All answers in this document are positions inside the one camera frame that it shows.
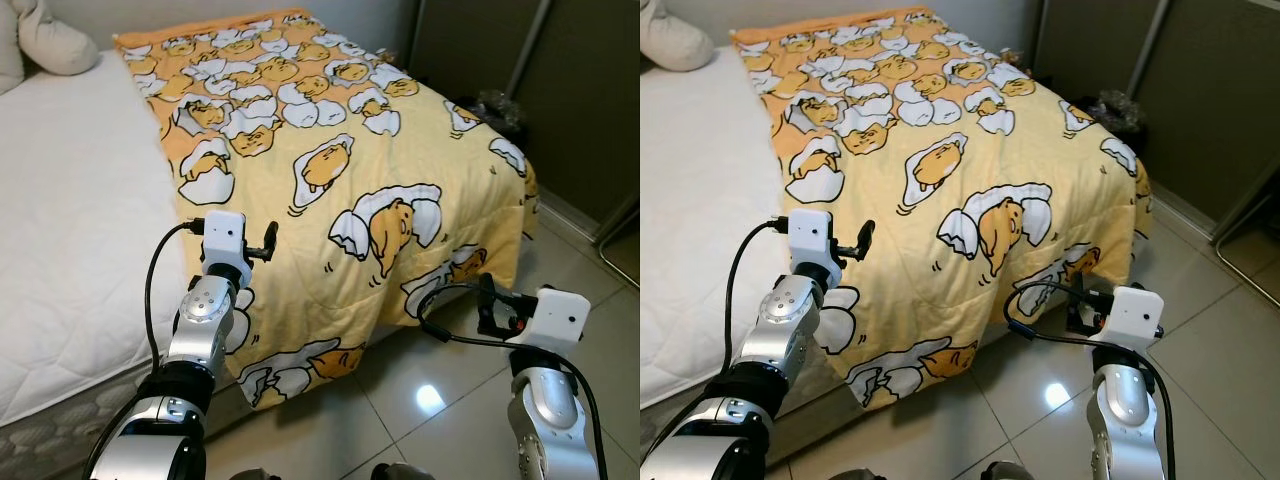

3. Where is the yellow cartoon print blanket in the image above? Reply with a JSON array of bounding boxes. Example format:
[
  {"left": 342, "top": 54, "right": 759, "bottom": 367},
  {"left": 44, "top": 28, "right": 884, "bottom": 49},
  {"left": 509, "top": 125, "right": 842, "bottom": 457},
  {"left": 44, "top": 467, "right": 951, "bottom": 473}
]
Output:
[
  {"left": 730, "top": 8, "right": 1153, "bottom": 411},
  {"left": 112, "top": 8, "right": 541, "bottom": 411}
]

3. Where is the black trash bin with bag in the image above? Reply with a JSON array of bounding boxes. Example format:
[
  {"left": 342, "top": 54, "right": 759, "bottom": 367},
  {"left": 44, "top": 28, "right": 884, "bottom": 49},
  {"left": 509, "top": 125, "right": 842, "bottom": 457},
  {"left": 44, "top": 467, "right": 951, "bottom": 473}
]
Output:
[
  {"left": 1085, "top": 90, "right": 1149, "bottom": 156},
  {"left": 455, "top": 90, "right": 528, "bottom": 146}
]

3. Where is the dark grey wardrobe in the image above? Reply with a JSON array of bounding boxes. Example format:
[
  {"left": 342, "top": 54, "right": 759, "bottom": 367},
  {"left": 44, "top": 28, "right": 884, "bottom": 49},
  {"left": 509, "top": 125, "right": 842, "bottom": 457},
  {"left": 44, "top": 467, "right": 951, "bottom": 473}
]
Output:
[
  {"left": 1030, "top": 0, "right": 1280, "bottom": 226},
  {"left": 410, "top": 0, "right": 641, "bottom": 226}
]

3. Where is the beige plush pillow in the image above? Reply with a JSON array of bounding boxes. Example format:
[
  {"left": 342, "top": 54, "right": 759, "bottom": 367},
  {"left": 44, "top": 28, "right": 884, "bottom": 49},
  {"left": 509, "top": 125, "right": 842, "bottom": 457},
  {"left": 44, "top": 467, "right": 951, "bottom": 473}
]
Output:
[
  {"left": 640, "top": 0, "right": 716, "bottom": 73},
  {"left": 15, "top": 0, "right": 101, "bottom": 77},
  {"left": 0, "top": 0, "right": 26, "bottom": 96}
]

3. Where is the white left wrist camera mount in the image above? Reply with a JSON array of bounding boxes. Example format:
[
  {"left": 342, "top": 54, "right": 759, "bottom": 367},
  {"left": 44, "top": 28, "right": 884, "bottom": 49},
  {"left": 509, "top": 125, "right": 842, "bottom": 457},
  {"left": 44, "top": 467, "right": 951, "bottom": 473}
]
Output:
[
  {"left": 203, "top": 210, "right": 248, "bottom": 271},
  {"left": 788, "top": 208, "right": 833, "bottom": 271}
]

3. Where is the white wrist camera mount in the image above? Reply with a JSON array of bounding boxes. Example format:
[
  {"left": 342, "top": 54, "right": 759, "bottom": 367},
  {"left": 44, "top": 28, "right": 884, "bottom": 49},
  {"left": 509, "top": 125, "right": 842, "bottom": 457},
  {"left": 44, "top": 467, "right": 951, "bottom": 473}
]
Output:
[
  {"left": 510, "top": 288, "right": 586, "bottom": 351},
  {"left": 203, "top": 210, "right": 248, "bottom": 271},
  {"left": 788, "top": 208, "right": 833, "bottom": 271},
  {"left": 1095, "top": 285, "right": 1163, "bottom": 351}
]

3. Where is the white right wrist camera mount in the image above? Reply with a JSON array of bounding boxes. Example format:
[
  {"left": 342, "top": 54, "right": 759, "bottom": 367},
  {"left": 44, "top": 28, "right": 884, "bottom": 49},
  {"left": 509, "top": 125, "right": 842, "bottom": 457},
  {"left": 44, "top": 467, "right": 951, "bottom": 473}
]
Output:
[
  {"left": 1095, "top": 285, "right": 1163, "bottom": 351},
  {"left": 510, "top": 288, "right": 586, "bottom": 351}
]

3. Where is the silver metal rack frame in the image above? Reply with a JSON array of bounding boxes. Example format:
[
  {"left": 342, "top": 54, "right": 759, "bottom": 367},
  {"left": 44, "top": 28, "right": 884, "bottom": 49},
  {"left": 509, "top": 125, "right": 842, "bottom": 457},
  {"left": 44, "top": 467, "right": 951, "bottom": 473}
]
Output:
[
  {"left": 1210, "top": 155, "right": 1280, "bottom": 306},
  {"left": 595, "top": 195, "right": 641, "bottom": 286}
]

